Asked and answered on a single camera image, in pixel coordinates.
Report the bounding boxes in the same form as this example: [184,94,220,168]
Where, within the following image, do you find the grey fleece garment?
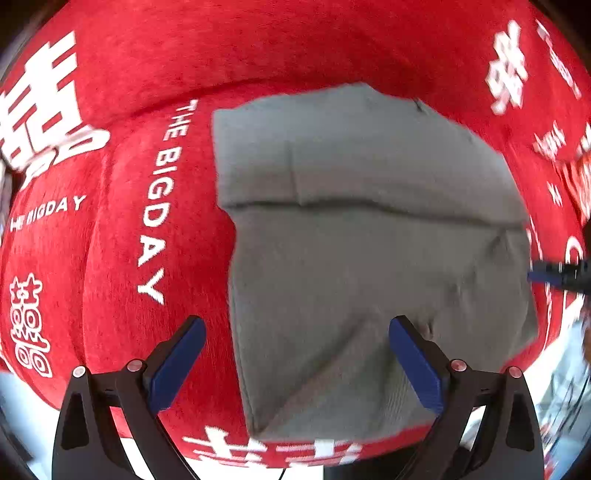
[212,84,538,441]

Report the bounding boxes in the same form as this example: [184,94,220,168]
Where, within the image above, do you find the red blanket white characters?
[1,1,590,468]

